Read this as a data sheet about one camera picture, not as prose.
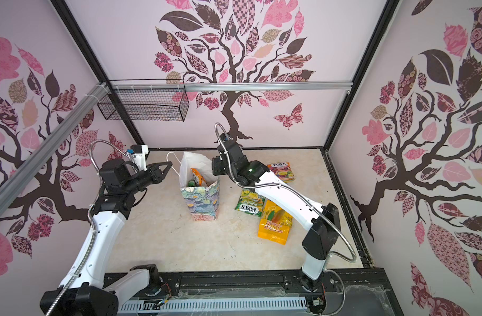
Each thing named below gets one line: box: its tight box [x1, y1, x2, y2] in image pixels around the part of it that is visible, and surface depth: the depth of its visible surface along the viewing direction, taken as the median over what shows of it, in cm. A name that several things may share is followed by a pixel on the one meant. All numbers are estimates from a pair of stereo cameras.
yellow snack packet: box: [257, 199, 294, 246], surface depth 85 cm
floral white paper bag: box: [166, 151, 220, 222], surface depth 83 cm
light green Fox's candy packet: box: [234, 188, 266, 218], surface depth 96 cm
